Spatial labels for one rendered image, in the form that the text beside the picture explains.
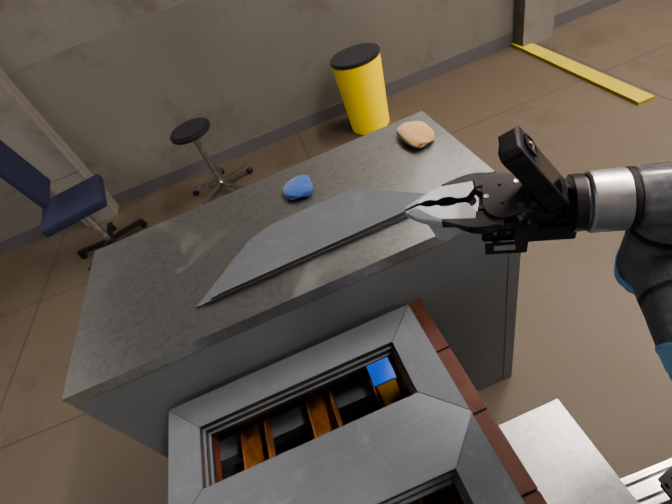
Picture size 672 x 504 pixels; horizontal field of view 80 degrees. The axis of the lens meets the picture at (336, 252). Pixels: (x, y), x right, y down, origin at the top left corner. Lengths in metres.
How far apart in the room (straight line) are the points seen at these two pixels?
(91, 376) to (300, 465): 0.59
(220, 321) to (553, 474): 0.89
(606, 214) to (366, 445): 0.71
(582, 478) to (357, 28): 3.48
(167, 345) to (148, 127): 3.00
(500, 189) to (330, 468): 0.73
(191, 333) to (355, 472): 0.53
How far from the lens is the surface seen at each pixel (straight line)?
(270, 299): 1.07
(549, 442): 1.21
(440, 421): 1.01
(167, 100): 3.86
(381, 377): 1.05
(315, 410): 1.29
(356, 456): 1.02
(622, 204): 0.55
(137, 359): 1.19
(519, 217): 0.52
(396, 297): 1.18
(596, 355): 2.12
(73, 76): 3.92
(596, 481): 1.20
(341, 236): 1.10
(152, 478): 2.37
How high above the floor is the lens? 1.82
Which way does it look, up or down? 44 degrees down
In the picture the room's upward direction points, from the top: 22 degrees counter-clockwise
